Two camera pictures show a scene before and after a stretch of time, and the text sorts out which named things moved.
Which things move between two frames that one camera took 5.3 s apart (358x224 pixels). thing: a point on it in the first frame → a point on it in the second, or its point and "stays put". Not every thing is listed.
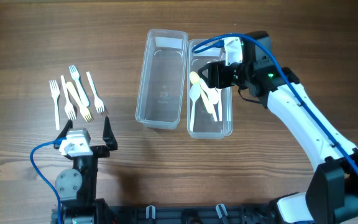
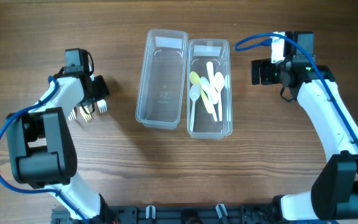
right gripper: (217, 70) → (265, 65)
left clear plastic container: (161, 78) stays put
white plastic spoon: (194, 91) stays put
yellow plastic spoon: (195, 78) stays put
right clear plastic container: (209, 111) stays put
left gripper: (103, 150) → (104, 89)
